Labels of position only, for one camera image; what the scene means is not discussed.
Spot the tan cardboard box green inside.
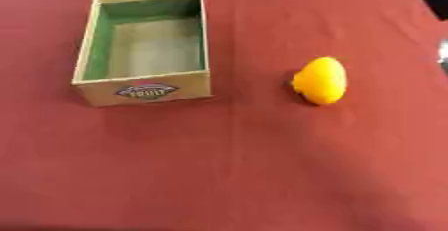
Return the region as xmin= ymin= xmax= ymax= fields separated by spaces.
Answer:
xmin=70 ymin=0 xmax=214 ymax=108

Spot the yellow toy fruit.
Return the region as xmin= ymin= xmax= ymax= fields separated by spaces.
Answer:
xmin=290 ymin=56 xmax=349 ymax=106

